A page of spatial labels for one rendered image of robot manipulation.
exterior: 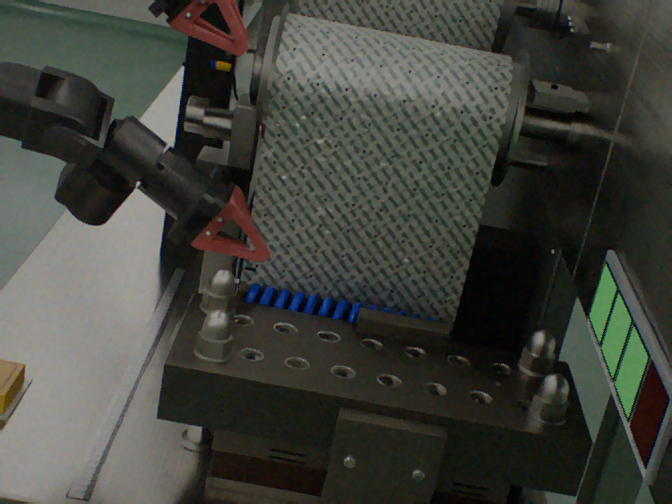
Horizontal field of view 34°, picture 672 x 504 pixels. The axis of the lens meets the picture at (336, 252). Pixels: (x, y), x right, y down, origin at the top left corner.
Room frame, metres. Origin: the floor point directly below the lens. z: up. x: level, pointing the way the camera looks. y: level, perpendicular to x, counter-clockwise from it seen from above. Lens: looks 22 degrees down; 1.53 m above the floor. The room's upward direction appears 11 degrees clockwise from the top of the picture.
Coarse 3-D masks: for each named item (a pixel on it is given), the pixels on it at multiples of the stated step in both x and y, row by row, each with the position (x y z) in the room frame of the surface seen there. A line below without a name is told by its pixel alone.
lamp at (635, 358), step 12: (636, 336) 0.74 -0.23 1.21; (636, 348) 0.74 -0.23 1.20; (624, 360) 0.75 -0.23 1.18; (636, 360) 0.73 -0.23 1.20; (624, 372) 0.75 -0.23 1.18; (636, 372) 0.72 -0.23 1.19; (624, 384) 0.74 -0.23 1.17; (636, 384) 0.71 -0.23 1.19; (624, 396) 0.73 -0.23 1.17; (624, 408) 0.72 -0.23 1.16
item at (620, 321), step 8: (616, 304) 0.81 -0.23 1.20; (616, 312) 0.81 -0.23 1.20; (624, 312) 0.79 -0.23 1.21; (616, 320) 0.80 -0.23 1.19; (624, 320) 0.78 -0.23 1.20; (608, 328) 0.82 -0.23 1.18; (616, 328) 0.80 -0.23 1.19; (624, 328) 0.78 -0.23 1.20; (608, 336) 0.81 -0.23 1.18; (616, 336) 0.79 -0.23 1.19; (624, 336) 0.77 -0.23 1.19; (608, 344) 0.80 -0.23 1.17; (616, 344) 0.78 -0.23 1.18; (608, 352) 0.80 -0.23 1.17; (616, 352) 0.78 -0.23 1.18; (608, 360) 0.79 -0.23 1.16; (616, 360) 0.77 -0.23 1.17
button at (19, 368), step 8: (0, 360) 1.01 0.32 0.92; (8, 360) 1.01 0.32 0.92; (0, 368) 0.99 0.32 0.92; (8, 368) 1.00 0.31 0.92; (16, 368) 1.00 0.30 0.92; (24, 368) 1.01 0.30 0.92; (0, 376) 0.98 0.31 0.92; (8, 376) 0.98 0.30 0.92; (16, 376) 0.99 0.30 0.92; (24, 376) 1.01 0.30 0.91; (0, 384) 0.96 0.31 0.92; (8, 384) 0.97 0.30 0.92; (16, 384) 0.98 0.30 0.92; (0, 392) 0.95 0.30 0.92; (8, 392) 0.96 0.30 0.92; (16, 392) 0.99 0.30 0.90; (0, 400) 0.95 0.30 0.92; (8, 400) 0.96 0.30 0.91; (0, 408) 0.95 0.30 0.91
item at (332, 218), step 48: (288, 144) 1.08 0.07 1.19; (288, 192) 1.08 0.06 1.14; (336, 192) 1.08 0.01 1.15; (384, 192) 1.09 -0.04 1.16; (432, 192) 1.09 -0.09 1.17; (480, 192) 1.09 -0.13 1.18; (288, 240) 1.08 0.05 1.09; (336, 240) 1.08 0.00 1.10; (384, 240) 1.09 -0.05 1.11; (432, 240) 1.09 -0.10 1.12; (288, 288) 1.08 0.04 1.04; (336, 288) 1.08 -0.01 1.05; (384, 288) 1.09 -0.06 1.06; (432, 288) 1.09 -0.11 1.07
